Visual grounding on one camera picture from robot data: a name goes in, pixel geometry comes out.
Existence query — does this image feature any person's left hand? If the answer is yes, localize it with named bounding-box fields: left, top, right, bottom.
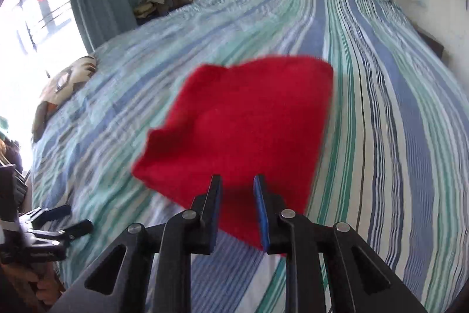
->
left=29, top=275, right=64, bottom=307

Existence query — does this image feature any window railing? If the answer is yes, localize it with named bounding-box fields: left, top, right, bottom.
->
left=15, top=0, right=74, bottom=50

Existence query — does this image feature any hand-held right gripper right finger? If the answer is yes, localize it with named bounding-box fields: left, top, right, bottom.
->
left=254, top=174, right=429, bottom=313

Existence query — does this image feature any folded yellow-green cloth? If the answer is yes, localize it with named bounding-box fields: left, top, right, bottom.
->
left=134, top=1, right=156, bottom=17

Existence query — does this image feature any striped bed sheet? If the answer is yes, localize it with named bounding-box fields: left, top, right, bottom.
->
left=31, top=0, right=469, bottom=313

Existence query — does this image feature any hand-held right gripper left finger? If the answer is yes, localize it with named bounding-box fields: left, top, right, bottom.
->
left=49, top=174, right=223, bottom=313

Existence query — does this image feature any patterned pillow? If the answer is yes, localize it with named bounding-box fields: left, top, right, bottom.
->
left=31, top=54, right=98, bottom=143

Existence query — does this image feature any red sweater with white animal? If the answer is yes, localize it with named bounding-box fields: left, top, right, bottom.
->
left=132, top=55, right=335, bottom=252

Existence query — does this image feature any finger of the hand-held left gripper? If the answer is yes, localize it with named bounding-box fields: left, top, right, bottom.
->
left=27, top=219, right=94, bottom=246
left=20, top=205, right=72, bottom=229

